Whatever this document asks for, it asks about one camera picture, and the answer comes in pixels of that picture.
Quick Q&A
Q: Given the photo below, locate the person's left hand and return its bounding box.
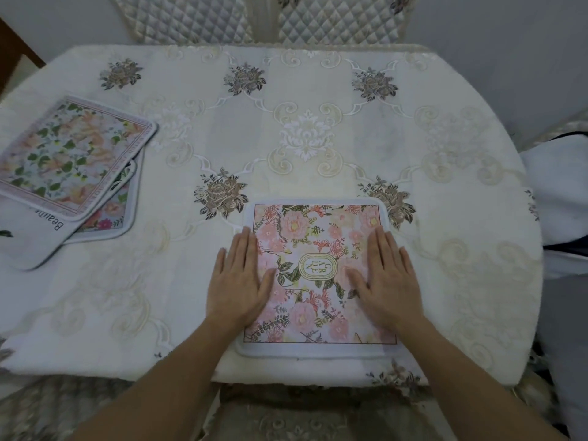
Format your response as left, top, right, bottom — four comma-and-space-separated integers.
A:
205, 226, 277, 330

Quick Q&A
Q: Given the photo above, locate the person's right hand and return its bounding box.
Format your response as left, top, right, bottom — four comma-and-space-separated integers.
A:
342, 226, 425, 333

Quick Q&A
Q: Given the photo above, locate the pink floral square cloth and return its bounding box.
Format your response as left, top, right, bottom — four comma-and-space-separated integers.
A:
234, 200, 401, 361

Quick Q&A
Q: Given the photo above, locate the person's left forearm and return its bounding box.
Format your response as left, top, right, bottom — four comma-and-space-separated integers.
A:
66, 314, 251, 441

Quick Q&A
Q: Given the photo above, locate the person's right forearm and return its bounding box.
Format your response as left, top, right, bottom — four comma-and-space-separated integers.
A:
381, 317, 559, 441

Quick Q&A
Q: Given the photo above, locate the small-flowered cloth with white border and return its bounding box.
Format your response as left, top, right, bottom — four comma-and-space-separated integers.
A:
63, 160, 139, 246

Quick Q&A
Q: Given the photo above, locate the beige lace seat cover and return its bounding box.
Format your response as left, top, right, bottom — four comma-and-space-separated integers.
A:
0, 375, 570, 441

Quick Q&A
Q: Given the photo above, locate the white fabric with dark trim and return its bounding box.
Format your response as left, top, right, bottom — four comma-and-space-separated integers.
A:
518, 130, 588, 281

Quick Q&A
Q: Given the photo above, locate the white embroidered tablecloth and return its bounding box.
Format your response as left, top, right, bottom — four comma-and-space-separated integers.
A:
0, 43, 546, 387

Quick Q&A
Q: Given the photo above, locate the white cloth with black lettering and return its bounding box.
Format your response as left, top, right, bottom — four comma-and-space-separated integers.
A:
0, 147, 147, 272

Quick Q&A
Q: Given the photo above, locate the orange and green floral cloth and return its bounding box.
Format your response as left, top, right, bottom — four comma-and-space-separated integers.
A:
0, 95, 159, 222

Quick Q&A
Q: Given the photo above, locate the quilted cream chair back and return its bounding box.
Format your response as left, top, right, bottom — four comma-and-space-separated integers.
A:
276, 0, 412, 45
108, 0, 254, 45

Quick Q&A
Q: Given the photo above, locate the brown wooden furniture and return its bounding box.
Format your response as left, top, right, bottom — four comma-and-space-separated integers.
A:
0, 17, 47, 99

